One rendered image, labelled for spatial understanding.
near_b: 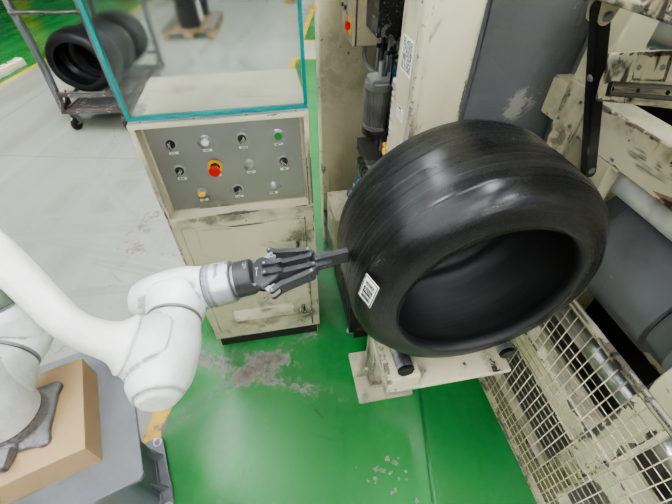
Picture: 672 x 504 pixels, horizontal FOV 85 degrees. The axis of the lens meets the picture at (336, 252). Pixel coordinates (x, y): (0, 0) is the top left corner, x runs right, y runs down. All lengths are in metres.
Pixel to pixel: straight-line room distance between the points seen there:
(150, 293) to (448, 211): 0.56
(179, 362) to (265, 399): 1.32
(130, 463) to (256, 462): 0.71
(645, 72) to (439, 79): 0.38
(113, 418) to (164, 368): 0.73
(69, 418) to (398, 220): 1.04
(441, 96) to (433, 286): 0.54
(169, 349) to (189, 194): 0.88
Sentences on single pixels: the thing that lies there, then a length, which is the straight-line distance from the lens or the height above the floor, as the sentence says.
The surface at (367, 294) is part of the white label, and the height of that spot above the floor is 1.22.
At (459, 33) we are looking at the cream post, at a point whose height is 1.57.
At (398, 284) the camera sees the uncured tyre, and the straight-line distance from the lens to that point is 0.70.
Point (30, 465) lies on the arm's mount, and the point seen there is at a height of 0.75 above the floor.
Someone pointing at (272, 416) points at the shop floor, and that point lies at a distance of 1.93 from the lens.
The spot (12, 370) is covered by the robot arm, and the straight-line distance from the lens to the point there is 1.22.
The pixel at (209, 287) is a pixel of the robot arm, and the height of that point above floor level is 1.22.
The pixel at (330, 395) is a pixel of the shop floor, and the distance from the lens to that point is 1.95.
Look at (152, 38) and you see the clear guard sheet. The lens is 1.24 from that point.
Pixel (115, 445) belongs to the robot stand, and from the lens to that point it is 1.34.
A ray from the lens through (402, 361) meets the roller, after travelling 0.99.
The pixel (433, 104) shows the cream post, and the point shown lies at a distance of 0.93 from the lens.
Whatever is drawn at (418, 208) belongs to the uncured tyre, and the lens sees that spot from 0.65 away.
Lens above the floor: 1.78
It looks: 45 degrees down
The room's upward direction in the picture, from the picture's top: straight up
